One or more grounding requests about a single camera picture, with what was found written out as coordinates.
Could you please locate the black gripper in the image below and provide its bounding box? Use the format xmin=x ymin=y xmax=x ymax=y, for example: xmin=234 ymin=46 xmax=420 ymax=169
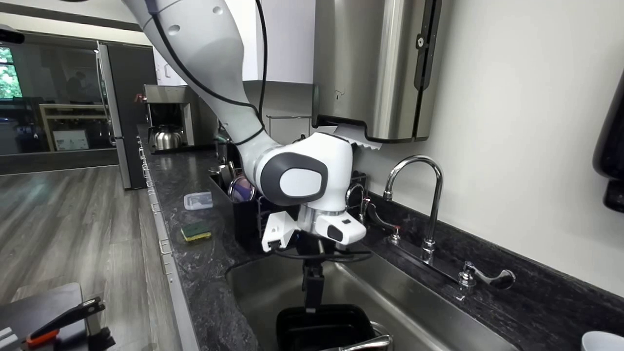
xmin=295 ymin=232 xmax=328 ymax=311

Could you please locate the stainless steel sink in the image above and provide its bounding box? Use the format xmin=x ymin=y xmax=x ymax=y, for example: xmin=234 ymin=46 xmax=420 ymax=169
xmin=225 ymin=249 xmax=523 ymax=351

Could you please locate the black dish rack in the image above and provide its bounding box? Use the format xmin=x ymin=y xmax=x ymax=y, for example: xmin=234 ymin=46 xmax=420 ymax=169
xmin=211 ymin=163 xmax=367 ymax=257

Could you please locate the black plastic food container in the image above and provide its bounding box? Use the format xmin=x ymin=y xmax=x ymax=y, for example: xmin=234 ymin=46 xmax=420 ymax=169
xmin=275 ymin=302 xmax=379 ymax=351

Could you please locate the small chrome water tap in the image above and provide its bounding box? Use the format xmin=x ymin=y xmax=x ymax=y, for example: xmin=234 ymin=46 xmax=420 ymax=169
xmin=344 ymin=183 xmax=406 ymax=245

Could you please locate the blue round cup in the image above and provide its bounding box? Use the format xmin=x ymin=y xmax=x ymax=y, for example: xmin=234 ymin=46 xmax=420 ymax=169
xmin=227 ymin=173 xmax=260 ymax=204

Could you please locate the green yellow sponge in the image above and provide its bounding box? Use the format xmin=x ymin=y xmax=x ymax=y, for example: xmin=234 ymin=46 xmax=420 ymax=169
xmin=180 ymin=222 xmax=215 ymax=243

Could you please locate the clear plastic container lid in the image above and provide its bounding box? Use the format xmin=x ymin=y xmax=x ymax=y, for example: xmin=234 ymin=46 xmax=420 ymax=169
xmin=182 ymin=189 xmax=215 ymax=212

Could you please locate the tall chrome faucet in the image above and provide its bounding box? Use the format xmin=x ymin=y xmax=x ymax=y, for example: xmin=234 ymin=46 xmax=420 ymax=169
xmin=383 ymin=154 xmax=447 ymax=263

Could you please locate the white paper towel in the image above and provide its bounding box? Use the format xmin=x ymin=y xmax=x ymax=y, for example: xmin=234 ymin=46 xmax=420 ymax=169
xmin=332 ymin=124 xmax=385 ymax=154

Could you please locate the silver kettle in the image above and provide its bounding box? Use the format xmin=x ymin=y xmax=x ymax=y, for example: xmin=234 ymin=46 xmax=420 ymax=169
xmin=151 ymin=126 xmax=184 ymax=154

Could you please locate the stainless paper towel dispenser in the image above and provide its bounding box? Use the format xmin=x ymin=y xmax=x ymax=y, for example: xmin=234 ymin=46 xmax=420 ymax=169
xmin=312 ymin=0 xmax=445 ymax=144

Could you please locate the black coffee machine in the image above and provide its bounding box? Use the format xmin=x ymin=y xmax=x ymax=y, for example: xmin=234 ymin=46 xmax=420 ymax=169
xmin=143 ymin=81 xmax=199 ymax=154

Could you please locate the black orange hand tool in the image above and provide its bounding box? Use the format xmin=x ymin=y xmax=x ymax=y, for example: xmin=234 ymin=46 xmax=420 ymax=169
xmin=24 ymin=294 xmax=108 ymax=347

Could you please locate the wide white upper cabinet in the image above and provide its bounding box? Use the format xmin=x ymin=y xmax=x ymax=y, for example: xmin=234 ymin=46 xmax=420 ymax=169
xmin=223 ymin=0 xmax=318 ymax=85

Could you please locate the small white bowl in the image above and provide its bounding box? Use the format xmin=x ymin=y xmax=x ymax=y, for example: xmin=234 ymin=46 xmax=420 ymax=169
xmin=580 ymin=329 xmax=624 ymax=351

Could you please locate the wooden shelf unit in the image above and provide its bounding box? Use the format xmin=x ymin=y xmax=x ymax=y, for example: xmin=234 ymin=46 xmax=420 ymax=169
xmin=38 ymin=101 xmax=114 ymax=155

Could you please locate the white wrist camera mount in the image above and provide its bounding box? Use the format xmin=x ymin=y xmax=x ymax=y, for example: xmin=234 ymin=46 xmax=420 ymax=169
xmin=260 ymin=204 xmax=369 ymax=255

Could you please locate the chrome faucet lever handle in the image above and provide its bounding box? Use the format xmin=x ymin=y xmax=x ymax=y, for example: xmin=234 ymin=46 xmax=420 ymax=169
xmin=457 ymin=259 xmax=519 ymax=292

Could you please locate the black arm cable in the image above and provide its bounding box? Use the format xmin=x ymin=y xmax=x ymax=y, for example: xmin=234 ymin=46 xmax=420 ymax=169
xmin=145 ymin=0 xmax=272 ymax=148

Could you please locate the black wall soap dispenser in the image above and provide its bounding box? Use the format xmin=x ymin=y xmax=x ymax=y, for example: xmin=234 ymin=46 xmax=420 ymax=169
xmin=591 ymin=70 xmax=624 ymax=214

